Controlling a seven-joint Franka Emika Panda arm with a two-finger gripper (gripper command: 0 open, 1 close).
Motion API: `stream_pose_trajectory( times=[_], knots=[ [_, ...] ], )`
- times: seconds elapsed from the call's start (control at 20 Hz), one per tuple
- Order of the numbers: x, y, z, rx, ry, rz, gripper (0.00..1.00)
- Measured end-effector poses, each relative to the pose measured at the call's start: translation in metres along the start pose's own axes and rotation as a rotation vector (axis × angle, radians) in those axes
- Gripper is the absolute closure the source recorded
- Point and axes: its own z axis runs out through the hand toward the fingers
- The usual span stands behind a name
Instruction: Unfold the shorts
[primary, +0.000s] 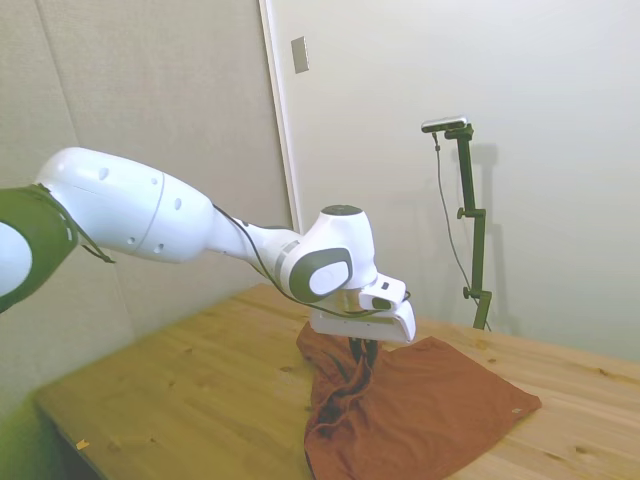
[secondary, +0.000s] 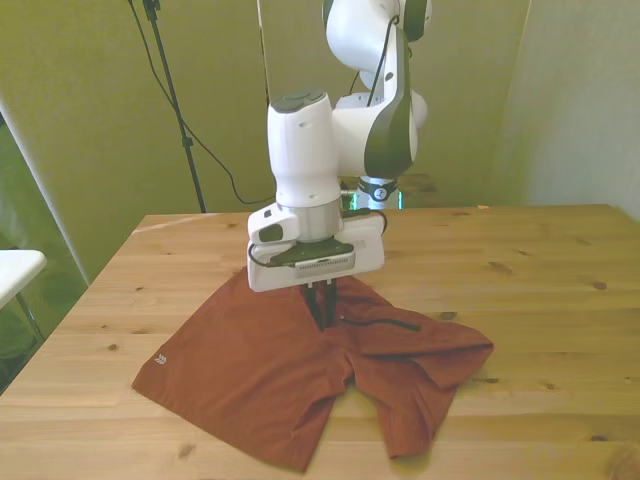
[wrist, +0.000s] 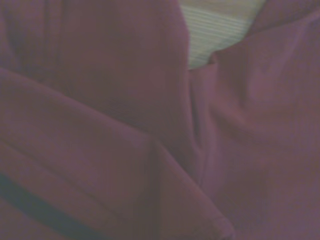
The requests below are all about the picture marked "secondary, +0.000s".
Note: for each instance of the dark wrist camera box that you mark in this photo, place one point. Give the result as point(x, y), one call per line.
point(325, 267)

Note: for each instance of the white side table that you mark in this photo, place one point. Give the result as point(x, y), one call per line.
point(20, 265)

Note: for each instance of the rust orange shorts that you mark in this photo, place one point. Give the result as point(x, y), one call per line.
point(250, 375)

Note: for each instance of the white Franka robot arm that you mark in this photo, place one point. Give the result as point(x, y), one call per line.
point(300, 150)

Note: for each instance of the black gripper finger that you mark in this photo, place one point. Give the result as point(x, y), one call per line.
point(314, 307)
point(332, 305)

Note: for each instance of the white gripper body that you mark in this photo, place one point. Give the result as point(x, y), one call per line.
point(370, 250)

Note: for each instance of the white slanted panel frame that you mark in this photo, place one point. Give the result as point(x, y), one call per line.
point(44, 192)

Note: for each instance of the black tripod stand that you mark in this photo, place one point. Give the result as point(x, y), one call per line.
point(173, 95)

